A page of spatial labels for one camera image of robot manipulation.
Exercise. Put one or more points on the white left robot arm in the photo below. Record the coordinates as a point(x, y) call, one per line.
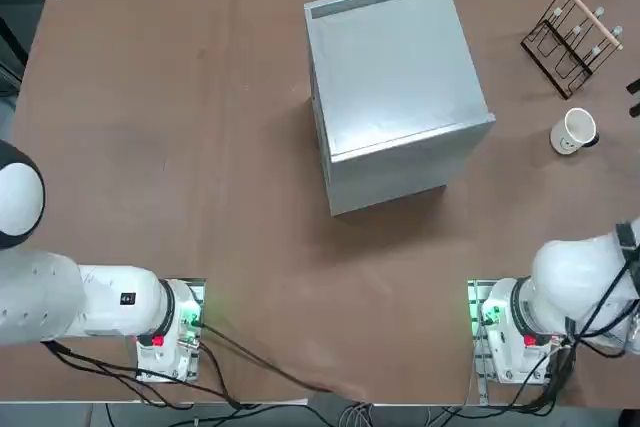
point(100, 307)

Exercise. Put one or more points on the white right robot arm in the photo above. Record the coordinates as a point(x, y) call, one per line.
point(565, 287)

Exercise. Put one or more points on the gray metal drawer cabinet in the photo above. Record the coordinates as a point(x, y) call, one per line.
point(390, 72)

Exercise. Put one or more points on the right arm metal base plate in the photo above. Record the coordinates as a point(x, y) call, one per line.
point(475, 347)

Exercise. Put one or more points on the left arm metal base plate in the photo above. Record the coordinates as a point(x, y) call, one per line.
point(199, 292)

